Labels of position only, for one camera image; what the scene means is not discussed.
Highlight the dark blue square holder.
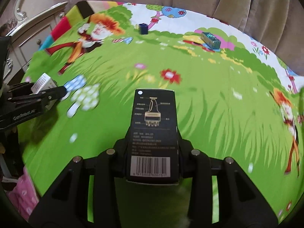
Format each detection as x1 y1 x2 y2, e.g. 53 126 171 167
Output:
139 23 148 35

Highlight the ornate white mirror frame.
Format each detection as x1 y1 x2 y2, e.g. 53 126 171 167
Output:
13 0 28 25

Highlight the black printed box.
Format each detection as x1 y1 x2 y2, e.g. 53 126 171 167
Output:
126 89 179 185

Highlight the colourful cartoon bed sheet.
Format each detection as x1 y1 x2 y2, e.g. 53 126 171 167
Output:
18 3 303 221

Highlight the small white box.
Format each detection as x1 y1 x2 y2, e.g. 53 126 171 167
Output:
31 73 57 110

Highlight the white ornate dresser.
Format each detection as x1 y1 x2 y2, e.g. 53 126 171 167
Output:
4 2 67 84

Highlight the pink quilted cloth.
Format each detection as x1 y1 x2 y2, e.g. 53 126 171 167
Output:
7 167 39 221

